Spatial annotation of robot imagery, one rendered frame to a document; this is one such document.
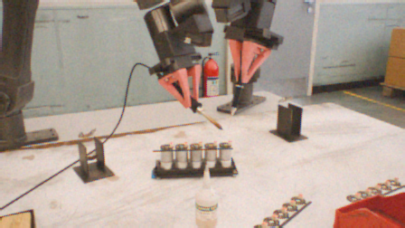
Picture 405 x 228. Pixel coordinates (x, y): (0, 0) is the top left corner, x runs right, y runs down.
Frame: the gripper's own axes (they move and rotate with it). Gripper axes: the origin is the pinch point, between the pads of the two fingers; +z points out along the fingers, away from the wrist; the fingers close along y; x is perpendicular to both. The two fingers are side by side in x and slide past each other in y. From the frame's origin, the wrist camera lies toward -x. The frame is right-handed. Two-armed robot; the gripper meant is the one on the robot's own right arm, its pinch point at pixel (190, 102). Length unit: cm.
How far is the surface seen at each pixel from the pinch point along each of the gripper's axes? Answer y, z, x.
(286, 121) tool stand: 24.5, 11.8, -4.3
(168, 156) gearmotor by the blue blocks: -9.1, 8.3, 1.7
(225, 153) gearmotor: -1.5, 11.6, -5.3
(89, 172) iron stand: -17.6, 5.8, 15.5
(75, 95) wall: 112, -55, 233
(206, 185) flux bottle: -16.1, 13.3, -12.5
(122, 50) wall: 150, -78, 199
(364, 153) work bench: 27.4, 24.0, -18.3
